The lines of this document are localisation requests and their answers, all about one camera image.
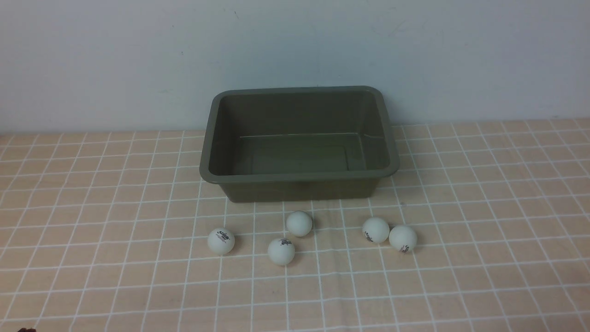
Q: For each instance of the olive green plastic bin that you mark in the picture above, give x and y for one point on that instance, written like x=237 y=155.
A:
x=298 y=144

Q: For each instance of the plain white ball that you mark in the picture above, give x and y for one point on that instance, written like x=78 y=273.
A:
x=299 y=223

